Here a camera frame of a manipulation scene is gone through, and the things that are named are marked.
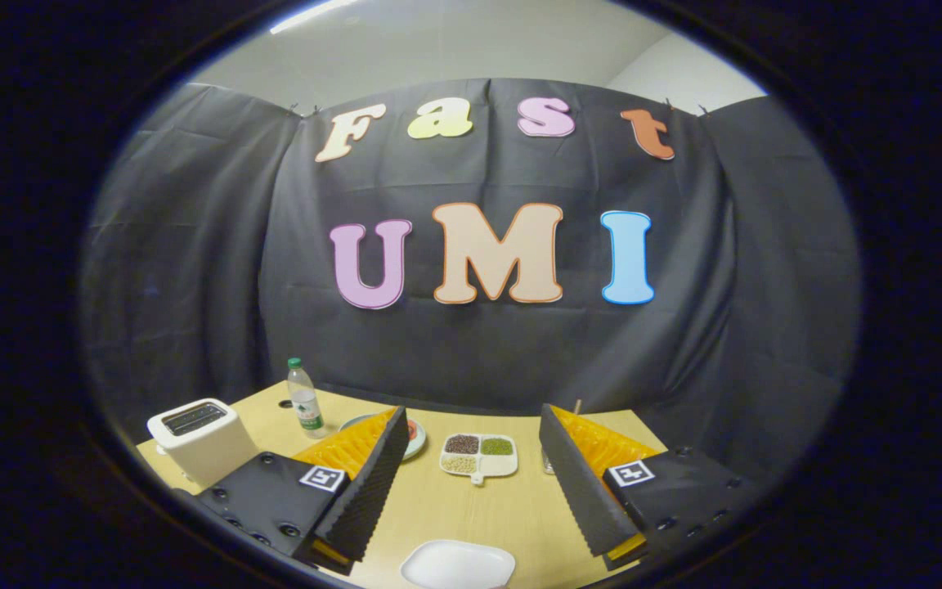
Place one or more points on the dark brown beans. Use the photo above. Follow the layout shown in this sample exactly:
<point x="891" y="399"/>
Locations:
<point x="462" y="444"/>

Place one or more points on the green beans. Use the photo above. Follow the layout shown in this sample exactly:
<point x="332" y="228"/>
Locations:
<point x="497" y="447"/>

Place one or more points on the white square plate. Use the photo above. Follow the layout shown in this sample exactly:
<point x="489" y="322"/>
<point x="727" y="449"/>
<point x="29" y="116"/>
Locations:
<point x="459" y="566"/>

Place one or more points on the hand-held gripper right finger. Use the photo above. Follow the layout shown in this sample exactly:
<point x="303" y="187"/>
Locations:
<point x="573" y="483"/>

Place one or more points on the black backdrop cloth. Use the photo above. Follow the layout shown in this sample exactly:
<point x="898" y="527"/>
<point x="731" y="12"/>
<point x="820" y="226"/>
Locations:
<point x="479" y="343"/>

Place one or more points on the clear water bottle green cap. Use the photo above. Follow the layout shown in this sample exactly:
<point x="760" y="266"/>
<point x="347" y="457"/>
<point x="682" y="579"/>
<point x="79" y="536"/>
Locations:
<point x="306" y="405"/>

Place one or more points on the pale yellow beans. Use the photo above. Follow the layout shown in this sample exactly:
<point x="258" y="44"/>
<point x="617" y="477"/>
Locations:
<point x="459" y="465"/>

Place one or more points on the white divided dish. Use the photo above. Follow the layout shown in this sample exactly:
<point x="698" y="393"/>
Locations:
<point x="500" y="466"/>

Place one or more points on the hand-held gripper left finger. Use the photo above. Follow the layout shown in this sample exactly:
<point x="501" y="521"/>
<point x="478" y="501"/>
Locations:
<point x="377" y="483"/>

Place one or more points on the white toaster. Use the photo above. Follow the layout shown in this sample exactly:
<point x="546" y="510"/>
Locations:
<point x="209" y="450"/>

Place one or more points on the pale green round plate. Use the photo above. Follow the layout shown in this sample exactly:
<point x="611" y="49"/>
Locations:
<point x="415" y="448"/>

